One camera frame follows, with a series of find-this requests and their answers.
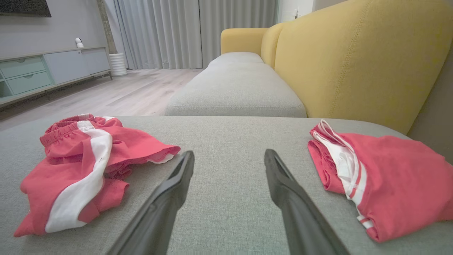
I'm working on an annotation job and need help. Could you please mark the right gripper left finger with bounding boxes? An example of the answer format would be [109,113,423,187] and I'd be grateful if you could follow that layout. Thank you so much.
[106,151,195,255]

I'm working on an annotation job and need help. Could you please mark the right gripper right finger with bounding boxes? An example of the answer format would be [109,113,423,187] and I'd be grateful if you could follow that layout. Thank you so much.
[265,149,351,255]

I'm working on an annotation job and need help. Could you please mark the red shorts with white stripe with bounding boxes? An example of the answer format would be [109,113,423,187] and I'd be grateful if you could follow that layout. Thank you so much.
[13,113,181,238]

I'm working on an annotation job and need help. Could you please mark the red and white jersey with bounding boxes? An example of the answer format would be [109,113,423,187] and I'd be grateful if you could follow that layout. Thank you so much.
[307,119,453,243]

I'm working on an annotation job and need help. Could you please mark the large grey sofa seat cushion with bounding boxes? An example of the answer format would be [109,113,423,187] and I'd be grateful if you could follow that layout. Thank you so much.
[0,115,453,255]

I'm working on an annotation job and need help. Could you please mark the white ribbed plant pot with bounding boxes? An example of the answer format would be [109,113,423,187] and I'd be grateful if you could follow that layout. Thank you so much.
[108,53,128,77]

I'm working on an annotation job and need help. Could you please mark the yellow sofa backrest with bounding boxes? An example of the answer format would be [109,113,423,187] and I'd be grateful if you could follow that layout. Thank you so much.
[274,0,453,135]
[261,22,288,69]

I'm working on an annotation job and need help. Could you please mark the grey and green TV cabinet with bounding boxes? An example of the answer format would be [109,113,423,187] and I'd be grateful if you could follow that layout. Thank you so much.
[0,46,113,107]

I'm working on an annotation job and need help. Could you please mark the grey pleated curtain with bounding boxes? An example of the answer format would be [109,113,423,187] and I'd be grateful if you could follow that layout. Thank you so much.
[113,0,279,70]

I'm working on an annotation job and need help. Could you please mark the yellow sofa armrest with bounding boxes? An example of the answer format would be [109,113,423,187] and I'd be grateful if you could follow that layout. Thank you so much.
[220,28,269,55]

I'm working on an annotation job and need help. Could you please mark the brown plant trunk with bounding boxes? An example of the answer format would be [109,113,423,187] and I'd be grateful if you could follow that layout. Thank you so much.
[97,0,118,54]

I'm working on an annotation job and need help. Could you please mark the black wall television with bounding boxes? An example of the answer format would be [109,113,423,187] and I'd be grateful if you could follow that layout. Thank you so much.
[0,0,52,18]

